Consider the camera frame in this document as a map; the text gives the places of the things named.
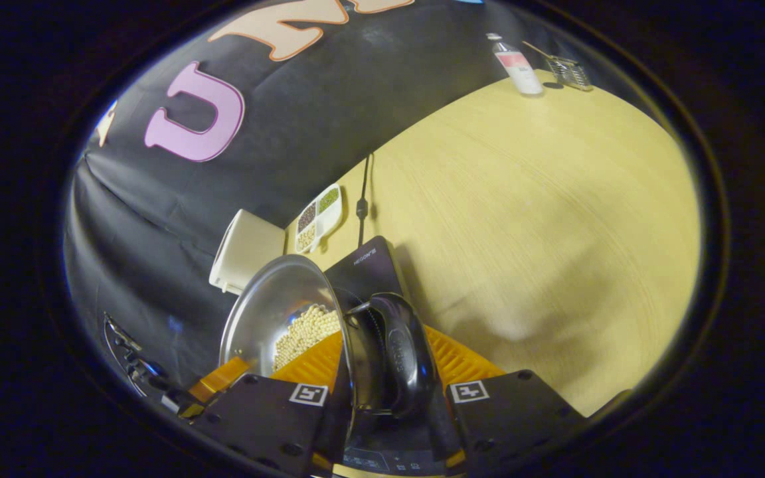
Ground clear bottle with pink label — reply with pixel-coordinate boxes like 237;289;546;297
486;33;545;96

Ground black power cable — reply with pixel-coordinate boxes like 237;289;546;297
355;153;374;248

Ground white divided dish of beans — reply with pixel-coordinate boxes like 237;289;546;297
294;183;343;254

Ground steel pot with black handles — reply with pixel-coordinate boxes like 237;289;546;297
218;254;443;459

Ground clear ribbed utensil holder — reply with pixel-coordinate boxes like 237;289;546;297
545;55;594;92

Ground black induction cooktop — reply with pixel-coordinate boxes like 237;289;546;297
323;236;466;477

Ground black backdrop cloth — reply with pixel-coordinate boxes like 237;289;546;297
64;0;556;392

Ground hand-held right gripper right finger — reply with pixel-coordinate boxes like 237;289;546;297
422;324;589;475

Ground heap of yellow soybeans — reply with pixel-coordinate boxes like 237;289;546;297
272;303;343;372

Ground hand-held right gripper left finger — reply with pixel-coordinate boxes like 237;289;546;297
190;329;357;477

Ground white toaster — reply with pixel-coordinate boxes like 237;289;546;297
209;209;287;295

